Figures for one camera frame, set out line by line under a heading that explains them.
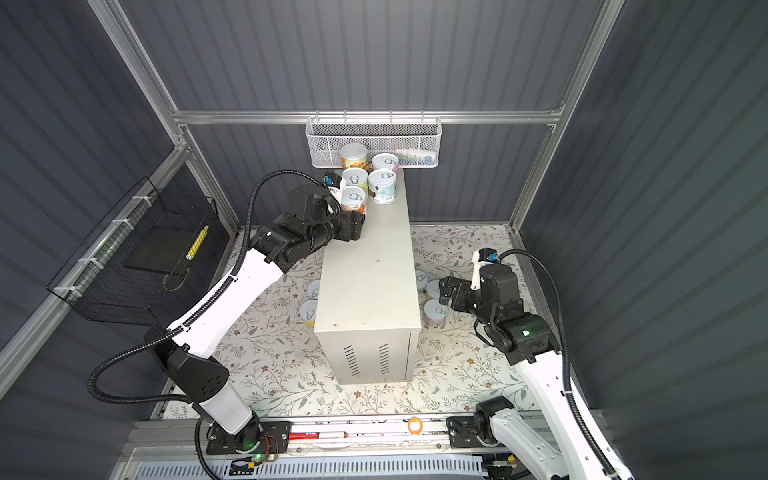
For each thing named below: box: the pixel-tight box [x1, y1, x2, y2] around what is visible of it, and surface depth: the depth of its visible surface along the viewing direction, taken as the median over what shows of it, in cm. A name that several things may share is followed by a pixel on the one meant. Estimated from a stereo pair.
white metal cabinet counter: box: [314, 170, 422, 385], surface depth 67 cm
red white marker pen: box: [288, 431, 366, 440], surface depth 75 cm
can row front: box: [340, 185, 366, 213], surface depth 72 cm
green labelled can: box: [342, 167, 369, 191], surface depth 78 cm
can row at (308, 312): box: [300, 299, 318, 328], surface depth 92 cm
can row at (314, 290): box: [307, 280, 321, 300], surface depth 96 cm
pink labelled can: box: [372, 152, 399, 173], surface depth 82 cm
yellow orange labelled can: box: [340, 142, 369, 170], surface depth 82 cm
